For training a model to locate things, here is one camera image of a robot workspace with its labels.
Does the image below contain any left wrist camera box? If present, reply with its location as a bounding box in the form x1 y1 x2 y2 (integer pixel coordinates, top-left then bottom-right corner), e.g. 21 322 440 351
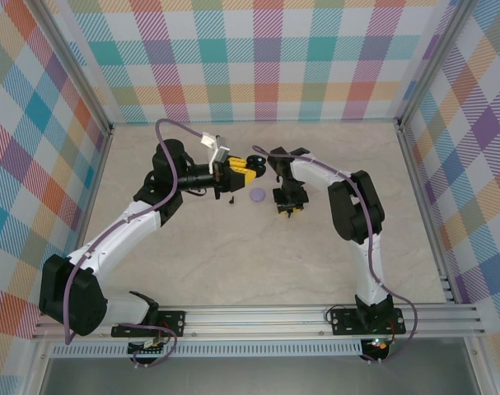
200 130 231 174

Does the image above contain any aluminium left frame post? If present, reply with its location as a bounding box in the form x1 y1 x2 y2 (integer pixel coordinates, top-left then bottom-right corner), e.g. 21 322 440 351
35 0 114 137

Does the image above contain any aluminium right side rail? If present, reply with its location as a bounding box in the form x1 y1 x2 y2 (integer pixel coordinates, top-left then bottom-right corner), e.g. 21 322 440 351
397 125 459 305

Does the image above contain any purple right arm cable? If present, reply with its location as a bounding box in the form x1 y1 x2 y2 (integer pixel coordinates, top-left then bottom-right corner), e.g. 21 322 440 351
251 143 418 367

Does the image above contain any aluminium mounting rail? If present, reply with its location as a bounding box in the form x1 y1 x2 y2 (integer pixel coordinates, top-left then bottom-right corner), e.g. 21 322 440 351
30 302 485 341

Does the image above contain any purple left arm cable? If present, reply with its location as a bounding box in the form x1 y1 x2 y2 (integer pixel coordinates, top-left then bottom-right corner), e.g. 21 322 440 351
63 118 205 369

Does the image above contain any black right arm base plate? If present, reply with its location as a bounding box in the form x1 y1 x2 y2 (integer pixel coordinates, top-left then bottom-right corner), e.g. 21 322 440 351
329 308 407 337

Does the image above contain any grey metal panel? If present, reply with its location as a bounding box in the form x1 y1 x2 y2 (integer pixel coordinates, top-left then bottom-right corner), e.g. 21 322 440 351
25 355 492 395

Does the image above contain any aluminium left side rail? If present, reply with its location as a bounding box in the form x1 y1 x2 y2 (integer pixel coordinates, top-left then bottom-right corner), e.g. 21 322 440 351
58 127 114 309

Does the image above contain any aluminium frame post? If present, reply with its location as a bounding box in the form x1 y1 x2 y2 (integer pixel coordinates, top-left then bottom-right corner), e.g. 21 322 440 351
35 0 114 137
395 0 475 128

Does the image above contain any white slotted cable duct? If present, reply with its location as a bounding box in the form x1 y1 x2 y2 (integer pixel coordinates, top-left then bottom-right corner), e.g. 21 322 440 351
49 343 364 359

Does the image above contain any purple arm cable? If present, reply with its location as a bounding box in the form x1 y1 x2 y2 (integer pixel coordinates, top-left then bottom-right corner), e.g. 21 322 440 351
251 143 418 367
63 118 205 369

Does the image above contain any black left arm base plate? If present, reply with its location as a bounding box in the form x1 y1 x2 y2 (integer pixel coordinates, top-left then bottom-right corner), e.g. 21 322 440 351
110 310 188 338

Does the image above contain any aluminium right frame post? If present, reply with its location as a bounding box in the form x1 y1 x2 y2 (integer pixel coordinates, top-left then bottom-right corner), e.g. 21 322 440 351
395 0 475 128

